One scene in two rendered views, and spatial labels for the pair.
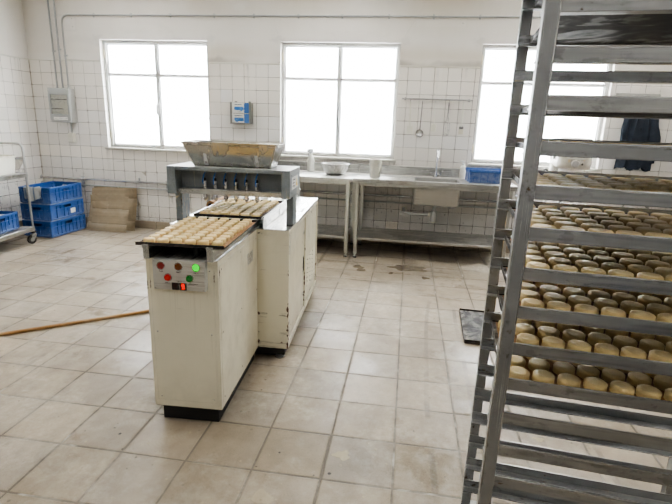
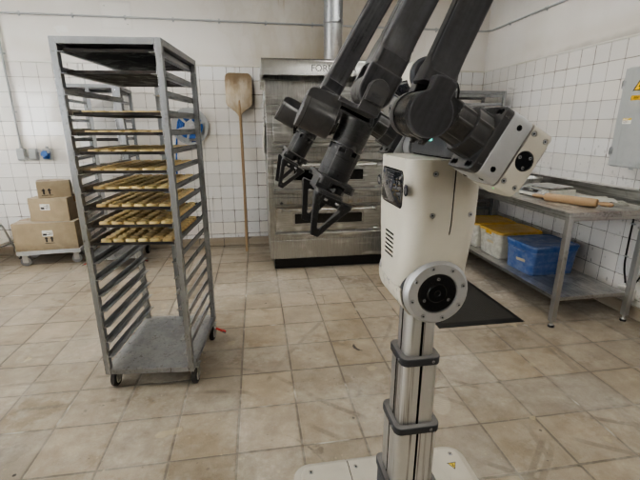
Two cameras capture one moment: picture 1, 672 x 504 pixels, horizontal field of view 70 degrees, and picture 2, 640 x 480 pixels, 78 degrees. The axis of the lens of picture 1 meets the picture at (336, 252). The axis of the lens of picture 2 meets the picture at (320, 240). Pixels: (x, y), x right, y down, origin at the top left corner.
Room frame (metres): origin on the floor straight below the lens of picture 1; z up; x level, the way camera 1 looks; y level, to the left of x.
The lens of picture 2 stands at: (0.87, 1.67, 1.43)
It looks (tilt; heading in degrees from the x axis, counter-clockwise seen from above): 16 degrees down; 253
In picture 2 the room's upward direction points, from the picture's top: straight up
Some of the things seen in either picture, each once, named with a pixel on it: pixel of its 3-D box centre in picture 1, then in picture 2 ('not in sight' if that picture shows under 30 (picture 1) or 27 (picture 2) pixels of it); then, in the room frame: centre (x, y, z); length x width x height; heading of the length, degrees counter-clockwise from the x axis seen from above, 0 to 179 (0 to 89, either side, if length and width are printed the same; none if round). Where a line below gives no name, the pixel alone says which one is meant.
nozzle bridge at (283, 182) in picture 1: (236, 194); not in sight; (2.90, 0.62, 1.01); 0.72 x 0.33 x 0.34; 85
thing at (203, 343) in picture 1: (210, 311); not in sight; (2.40, 0.66, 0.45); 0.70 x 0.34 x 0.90; 175
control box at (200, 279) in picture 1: (180, 274); not in sight; (2.04, 0.69, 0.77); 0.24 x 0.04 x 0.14; 85
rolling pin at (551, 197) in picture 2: not in sight; (570, 199); (-1.78, -0.58, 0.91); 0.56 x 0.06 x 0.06; 111
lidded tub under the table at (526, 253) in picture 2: not in sight; (540, 254); (-1.95, -0.92, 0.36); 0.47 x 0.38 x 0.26; 174
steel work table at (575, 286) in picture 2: not in sight; (520, 231); (-1.99, -1.22, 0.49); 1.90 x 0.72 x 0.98; 82
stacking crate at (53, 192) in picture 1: (51, 192); not in sight; (5.88, 3.53, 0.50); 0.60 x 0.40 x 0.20; 174
